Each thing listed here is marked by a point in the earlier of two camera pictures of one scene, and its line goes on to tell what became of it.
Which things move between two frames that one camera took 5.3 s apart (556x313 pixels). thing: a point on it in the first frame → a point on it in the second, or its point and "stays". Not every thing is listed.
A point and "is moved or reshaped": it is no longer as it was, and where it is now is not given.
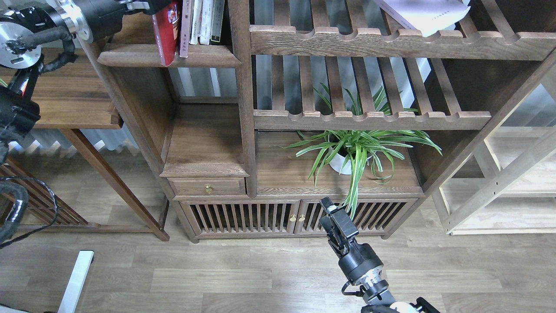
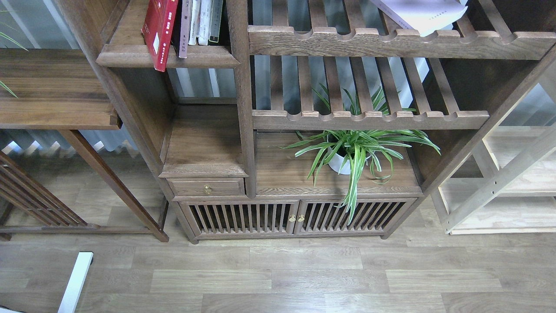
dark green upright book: x=217 y=20 stays
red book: x=164 y=24 is moved or reshaped
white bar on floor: x=68 y=303 stays
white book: x=428 y=17 stays
